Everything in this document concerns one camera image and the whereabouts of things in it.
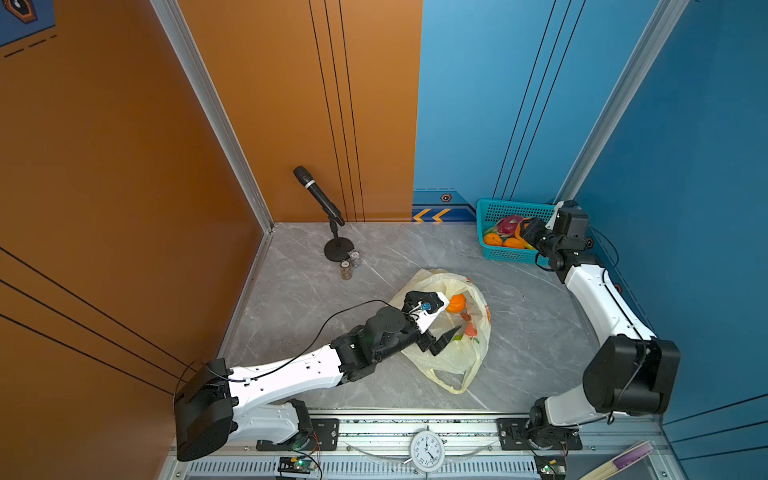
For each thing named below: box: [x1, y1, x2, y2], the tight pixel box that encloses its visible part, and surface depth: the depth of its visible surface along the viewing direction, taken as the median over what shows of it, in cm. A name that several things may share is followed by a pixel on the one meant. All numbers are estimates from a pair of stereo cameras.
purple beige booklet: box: [580, 440, 654, 480], surface depth 71 cm
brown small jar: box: [340, 260, 353, 281], surface depth 104 cm
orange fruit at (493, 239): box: [484, 233, 503, 246], surface depth 111 cm
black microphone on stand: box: [293, 165, 354, 262], surface depth 98 cm
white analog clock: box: [403, 425, 448, 473], surface depth 70 cm
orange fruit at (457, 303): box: [446, 293, 466, 313], surface depth 94 cm
